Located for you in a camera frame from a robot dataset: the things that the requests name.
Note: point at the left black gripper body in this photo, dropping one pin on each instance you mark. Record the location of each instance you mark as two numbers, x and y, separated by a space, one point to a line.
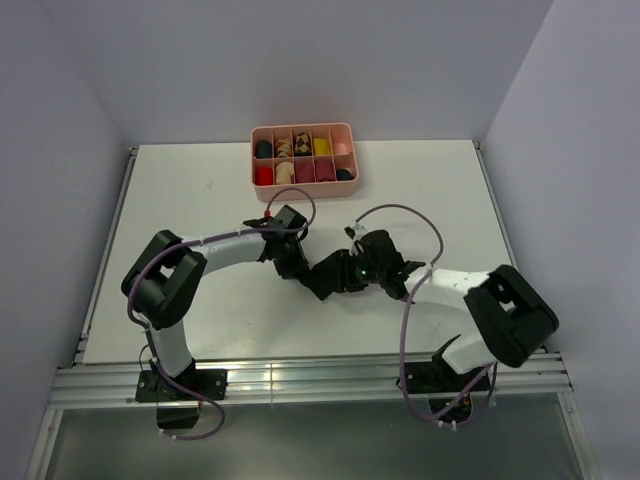
291 260

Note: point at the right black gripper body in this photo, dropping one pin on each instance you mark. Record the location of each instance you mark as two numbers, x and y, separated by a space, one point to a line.
362 272

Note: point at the black sock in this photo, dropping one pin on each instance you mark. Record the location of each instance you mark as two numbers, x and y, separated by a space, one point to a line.
328 276

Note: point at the maroon purple striped sock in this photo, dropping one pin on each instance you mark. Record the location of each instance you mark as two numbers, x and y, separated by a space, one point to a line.
324 170

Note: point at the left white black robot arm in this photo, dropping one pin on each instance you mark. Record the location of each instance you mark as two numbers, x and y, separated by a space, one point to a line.
161 285

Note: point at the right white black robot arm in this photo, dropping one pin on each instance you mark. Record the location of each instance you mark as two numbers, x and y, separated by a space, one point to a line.
511 320

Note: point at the red rolled sock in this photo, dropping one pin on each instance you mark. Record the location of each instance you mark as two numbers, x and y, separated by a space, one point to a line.
263 176

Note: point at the beige patterned rolled sock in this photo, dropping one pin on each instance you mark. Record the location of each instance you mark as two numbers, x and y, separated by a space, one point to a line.
284 173

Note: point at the maroon rolled sock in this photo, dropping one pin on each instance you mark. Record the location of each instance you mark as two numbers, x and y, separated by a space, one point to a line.
304 172

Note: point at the pink divided organizer box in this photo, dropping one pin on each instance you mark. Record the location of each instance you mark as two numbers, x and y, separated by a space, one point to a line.
318 158

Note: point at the brown cream patterned rolled sock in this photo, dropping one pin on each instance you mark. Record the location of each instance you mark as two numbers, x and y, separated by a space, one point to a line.
283 148

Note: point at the dark navy rolled sock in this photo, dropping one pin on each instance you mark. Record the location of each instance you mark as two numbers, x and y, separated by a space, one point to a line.
263 149

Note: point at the brown checkered rolled sock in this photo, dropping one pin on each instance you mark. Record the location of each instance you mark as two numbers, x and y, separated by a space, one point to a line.
303 145

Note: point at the yellow rolled sock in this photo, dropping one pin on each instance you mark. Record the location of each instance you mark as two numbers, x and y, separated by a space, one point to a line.
321 146

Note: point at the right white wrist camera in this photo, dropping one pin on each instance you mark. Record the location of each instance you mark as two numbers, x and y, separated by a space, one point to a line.
355 231

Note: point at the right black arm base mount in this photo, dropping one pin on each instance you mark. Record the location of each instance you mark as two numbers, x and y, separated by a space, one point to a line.
435 382

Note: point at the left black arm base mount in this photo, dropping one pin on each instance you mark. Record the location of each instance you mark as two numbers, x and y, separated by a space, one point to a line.
179 402

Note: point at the aluminium frame rail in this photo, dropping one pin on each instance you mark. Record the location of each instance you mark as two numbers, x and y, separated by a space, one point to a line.
292 381

